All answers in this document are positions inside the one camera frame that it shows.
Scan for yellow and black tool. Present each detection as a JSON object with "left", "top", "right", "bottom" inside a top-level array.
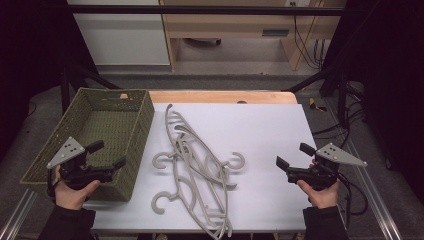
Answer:
[{"left": 308, "top": 97, "right": 328, "bottom": 113}]

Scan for person's left hand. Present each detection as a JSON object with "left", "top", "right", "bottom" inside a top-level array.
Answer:
[{"left": 53, "top": 166, "right": 102, "bottom": 209}]

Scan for white board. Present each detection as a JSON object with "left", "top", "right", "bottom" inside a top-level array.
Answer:
[{"left": 83, "top": 102, "right": 318, "bottom": 233}]

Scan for green woven basket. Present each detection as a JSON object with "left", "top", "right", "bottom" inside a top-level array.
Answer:
[{"left": 19, "top": 87, "right": 156, "bottom": 203}]

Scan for black metal stand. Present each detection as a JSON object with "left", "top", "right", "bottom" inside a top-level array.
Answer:
[
  {"left": 286, "top": 66, "right": 349, "bottom": 124},
  {"left": 59, "top": 63, "right": 121, "bottom": 114}
]

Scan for black floor cables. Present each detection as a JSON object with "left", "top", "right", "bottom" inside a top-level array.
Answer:
[{"left": 313, "top": 83, "right": 366, "bottom": 148}]

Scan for black hanging desk cables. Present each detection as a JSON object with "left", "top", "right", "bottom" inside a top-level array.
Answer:
[{"left": 292, "top": 2, "right": 326, "bottom": 71}]

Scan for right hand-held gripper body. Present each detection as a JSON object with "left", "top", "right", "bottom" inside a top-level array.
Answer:
[{"left": 286, "top": 142, "right": 368, "bottom": 192}]

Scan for light wooden desk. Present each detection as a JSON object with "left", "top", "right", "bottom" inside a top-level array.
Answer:
[{"left": 159, "top": 0, "right": 348, "bottom": 72}]

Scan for black horizontal frame bar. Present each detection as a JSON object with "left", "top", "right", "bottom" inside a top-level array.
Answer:
[{"left": 66, "top": 4, "right": 348, "bottom": 17}]

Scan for dark curtain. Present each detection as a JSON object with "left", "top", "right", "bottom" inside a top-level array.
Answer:
[
  {"left": 0, "top": 0, "right": 99, "bottom": 161},
  {"left": 323, "top": 0, "right": 424, "bottom": 194}
]

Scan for grey plastic clothes hanger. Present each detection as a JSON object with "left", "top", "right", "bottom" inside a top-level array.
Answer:
[
  {"left": 150, "top": 133, "right": 234, "bottom": 240},
  {"left": 173, "top": 124, "right": 247, "bottom": 234},
  {"left": 152, "top": 103, "right": 231, "bottom": 218}
]

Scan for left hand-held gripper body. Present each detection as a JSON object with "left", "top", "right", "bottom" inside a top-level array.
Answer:
[{"left": 46, "top": 136, "right": 114, "bottom": 191}]

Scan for person's right hand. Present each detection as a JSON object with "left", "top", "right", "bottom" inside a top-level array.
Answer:
[{"left": 296, "top": 179, "right": 341, "bottom": 210}]

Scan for wooden table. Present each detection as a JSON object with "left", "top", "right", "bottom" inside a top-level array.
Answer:
[{"left": 148, "top": 89, "right": 298, "bottom": 105}]

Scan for aluminium rail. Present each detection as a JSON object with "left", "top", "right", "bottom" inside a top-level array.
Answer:
[
  {"left": 324, "top": 99, "right": 404, "bottom": 240},
  {"left": 0, "top": 189, "right": 38, "bottom": 240}
]

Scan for white cabinet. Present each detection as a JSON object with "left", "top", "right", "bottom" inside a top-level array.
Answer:
[{"left": 66, "top": 0, "right": 171, "bottom": 67}]

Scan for right hand-held gripper cable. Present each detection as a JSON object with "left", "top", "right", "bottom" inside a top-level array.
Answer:
[{"left": 336, "top": 173, "right": 369, "bottom": 216}]

